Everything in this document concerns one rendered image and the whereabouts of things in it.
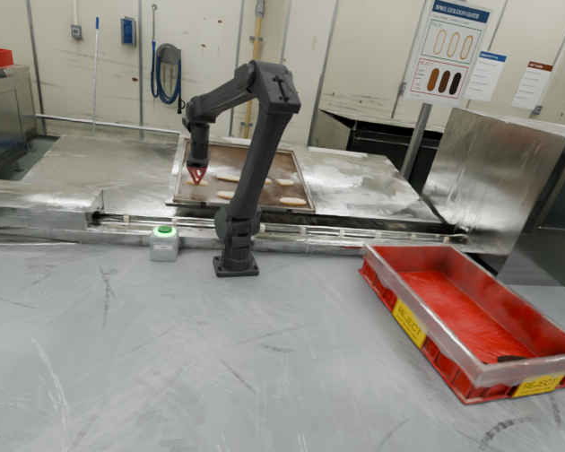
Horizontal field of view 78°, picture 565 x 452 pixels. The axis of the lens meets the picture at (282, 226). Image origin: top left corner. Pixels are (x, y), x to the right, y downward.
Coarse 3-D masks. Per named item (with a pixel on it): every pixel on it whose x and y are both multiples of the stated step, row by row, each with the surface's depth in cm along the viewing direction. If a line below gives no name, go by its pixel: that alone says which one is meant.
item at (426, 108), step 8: (464, 0) 162; (424, 104) 183; (432, 104) 182; (424, 112) 183; (424, 120) 186; (416, 128) 189; (424, 128) 188; (416, 136) 189; (416, 144) 191; (408, 152) 195; (416, 152) 193; (408, 160) 195; (408, 168) 197; (408, 176) 199
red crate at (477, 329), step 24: (384, 288) 96; (432, 288) 106; (456, 288) 108; (456, 312) 97; (480, 312) 99; (480, 336) 89; (504, 336) 91; (432, 360) 77; (480, 360) 81; (456, 384) 71
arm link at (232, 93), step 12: (240, 72) 74; (252, 72) 71; (228, 84) 86; (240, 84) 74; (204, 96) 99; (216, 96) 92; (228, 96) 87; (240, 96) 82; (252, 96) 81; (204, 108) 99; (216, 108) 94; (228, 108) 93
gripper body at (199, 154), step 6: (192, 144) 111; (198, 144) 111; (204, 144) 112; (192, 150) 112; (198, 150) 112; (204, 150) 113; (192, 156) 114; (198, 156) 113; (204, 156) 114; (186, 162) 112; (192, 162) 112; (198, 162) 112; (204, 162) 112
